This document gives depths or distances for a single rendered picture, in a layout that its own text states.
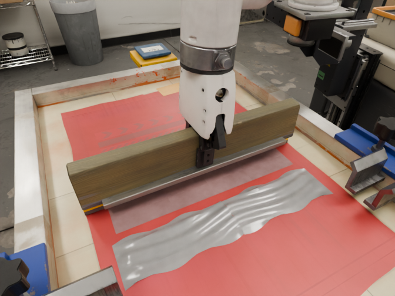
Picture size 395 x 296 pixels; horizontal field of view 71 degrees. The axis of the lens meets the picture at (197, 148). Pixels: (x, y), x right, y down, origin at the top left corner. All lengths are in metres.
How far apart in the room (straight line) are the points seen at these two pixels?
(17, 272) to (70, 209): 0.19
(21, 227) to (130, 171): 0.16
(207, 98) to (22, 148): 0.37
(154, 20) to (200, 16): 3.82
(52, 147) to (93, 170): 0.24
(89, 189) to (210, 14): 0.28
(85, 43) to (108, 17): 0.66
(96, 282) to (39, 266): 0.09
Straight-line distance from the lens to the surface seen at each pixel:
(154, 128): 0.63
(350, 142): 0.58
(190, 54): 0.37
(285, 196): 0.49
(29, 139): 0.62
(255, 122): 0.49
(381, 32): 1.45
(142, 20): 4.11
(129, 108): 0.71
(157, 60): 0.97
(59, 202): 0.52
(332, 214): 0.50
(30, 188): 0.51
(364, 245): 0.49
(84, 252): 0.45
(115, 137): 0.62
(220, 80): 0.37
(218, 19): 0.35
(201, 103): 0.38
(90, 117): 0.71
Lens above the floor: 1.32
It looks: 40 degrees down
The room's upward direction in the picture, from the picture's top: straight up
